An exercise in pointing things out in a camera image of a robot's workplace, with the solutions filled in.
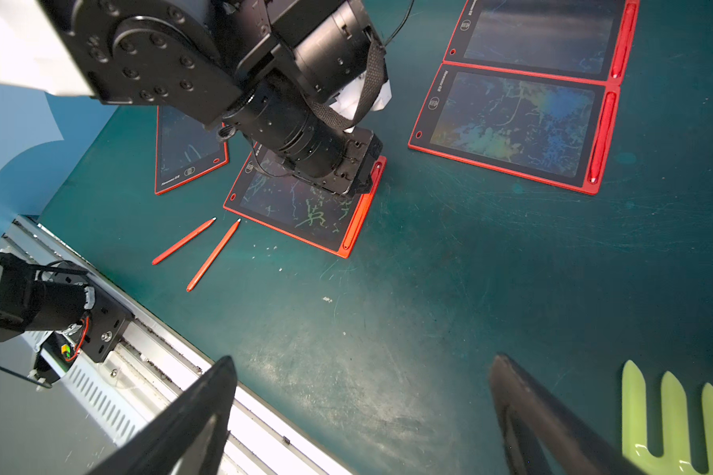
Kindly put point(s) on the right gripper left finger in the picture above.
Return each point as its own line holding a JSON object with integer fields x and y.
{"x": 189, "y": 436}

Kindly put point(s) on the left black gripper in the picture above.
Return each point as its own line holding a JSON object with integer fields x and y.
{"x": 275, "y": 115}

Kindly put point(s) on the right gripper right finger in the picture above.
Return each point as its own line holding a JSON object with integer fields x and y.
{"x": 532, "y": 420}

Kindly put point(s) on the red stylus pair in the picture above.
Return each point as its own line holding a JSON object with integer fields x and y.
{"x": 362, "y": 210}
{"x": 624, "y": 41}

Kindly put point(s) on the colourful scribble red writing tablet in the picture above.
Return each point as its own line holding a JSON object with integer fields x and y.
{"x": 541, "y": 129}

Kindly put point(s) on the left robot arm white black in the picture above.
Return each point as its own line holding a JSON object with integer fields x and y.
{"x": 296, "y": 77}

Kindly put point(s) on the aluminium front rail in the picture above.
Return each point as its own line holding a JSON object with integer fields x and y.
{"x": 146, "y": 366}

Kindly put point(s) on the green garden fork wooden handle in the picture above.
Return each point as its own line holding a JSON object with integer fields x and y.
{"x": 676, "y": 457}

